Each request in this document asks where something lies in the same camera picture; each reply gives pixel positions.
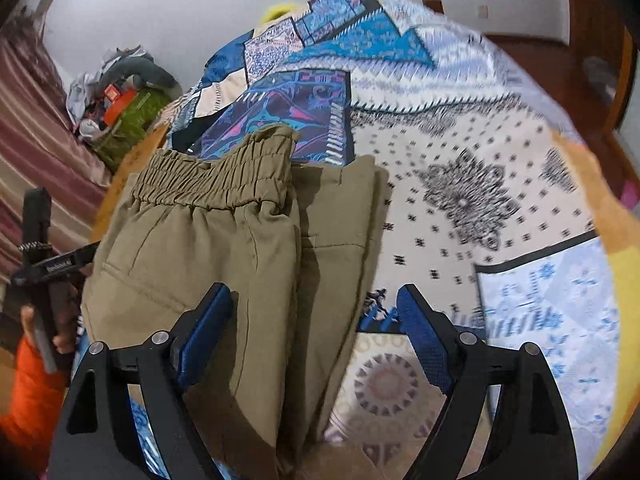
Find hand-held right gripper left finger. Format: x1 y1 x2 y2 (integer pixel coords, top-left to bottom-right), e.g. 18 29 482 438
47 282 234 480

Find yellow curved item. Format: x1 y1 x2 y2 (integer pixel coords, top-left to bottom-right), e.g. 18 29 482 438
257 2 306 24

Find orange box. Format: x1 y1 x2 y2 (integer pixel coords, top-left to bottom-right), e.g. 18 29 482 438
102 85 139 124

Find khaki pants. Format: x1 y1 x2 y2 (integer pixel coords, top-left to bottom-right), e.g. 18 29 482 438
80 125 391 480

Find pile of grey clothes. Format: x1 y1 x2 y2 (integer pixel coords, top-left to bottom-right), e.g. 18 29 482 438
67 47 151 111

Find patchwork printed blanket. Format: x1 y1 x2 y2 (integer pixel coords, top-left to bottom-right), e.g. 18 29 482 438
127 0 631 480

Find person's left forearm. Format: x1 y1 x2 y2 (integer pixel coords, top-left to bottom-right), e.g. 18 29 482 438
0 335 76 476

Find green laundry basket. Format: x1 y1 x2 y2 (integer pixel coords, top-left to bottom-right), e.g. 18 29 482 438
92 87 173 171

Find person's left hand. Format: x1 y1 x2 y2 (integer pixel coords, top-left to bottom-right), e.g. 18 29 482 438
20 285 83 361

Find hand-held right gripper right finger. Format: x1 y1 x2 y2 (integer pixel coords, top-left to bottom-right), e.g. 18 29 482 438
396 284 583 480

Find yellow orange bed sheet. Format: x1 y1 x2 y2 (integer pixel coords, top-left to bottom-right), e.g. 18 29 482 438
550 130 637 461

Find striped pink curtain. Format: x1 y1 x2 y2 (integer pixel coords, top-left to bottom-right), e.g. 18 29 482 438
0 10 113 271

